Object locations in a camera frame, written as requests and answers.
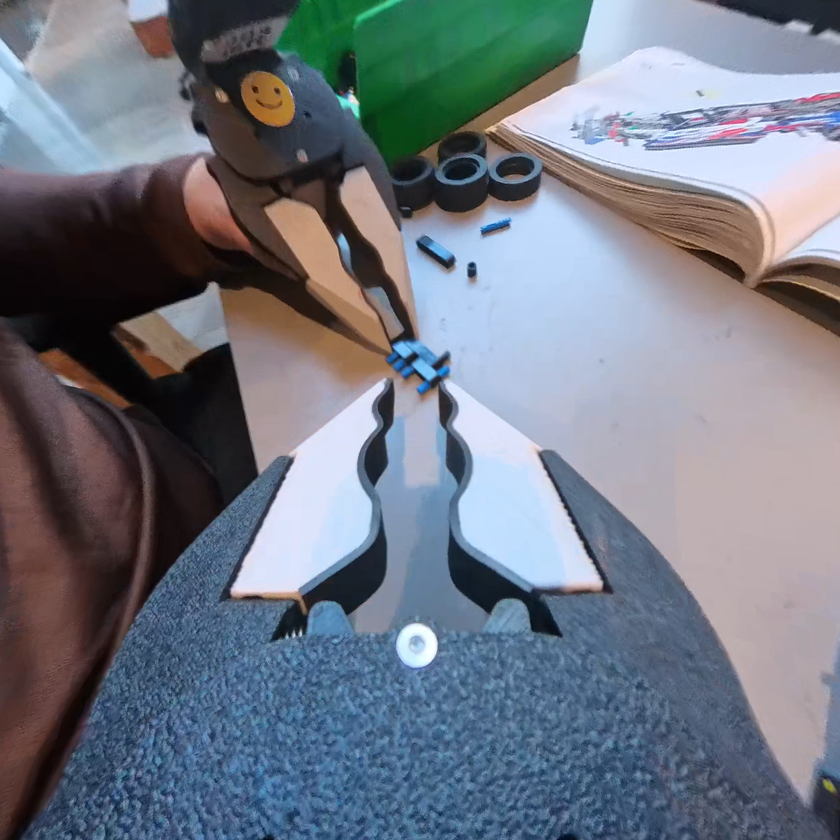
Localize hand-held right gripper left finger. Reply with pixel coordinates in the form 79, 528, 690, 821
230, 379, 395, 613

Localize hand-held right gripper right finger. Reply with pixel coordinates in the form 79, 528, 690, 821
438, 381, 605, 601

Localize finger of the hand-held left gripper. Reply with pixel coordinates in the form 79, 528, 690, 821
336, 164, 421, 341
262, 197, 395, 358

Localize black beam assembly blue pins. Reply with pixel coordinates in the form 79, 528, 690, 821
385, 338, 454, 396

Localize person's left forearm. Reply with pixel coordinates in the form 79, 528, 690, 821
0, 154, 217, 319

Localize light grey desk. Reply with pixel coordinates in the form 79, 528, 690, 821
220, 0, 840, 802

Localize black brick beam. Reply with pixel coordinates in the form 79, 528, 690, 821
415, 234, 458, 270

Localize green plastic bin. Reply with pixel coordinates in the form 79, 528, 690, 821
276, 0, 595, 166

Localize white wood-edged table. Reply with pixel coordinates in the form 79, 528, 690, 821
126, 0, 177, 60

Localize person's brown shirt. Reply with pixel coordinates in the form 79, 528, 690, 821
0, 322, 224, 834

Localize open instruction booklet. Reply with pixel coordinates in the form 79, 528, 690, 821
486, 46, 840, 332

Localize red toy brick car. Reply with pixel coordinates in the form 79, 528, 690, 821
810, 755, 840, 829

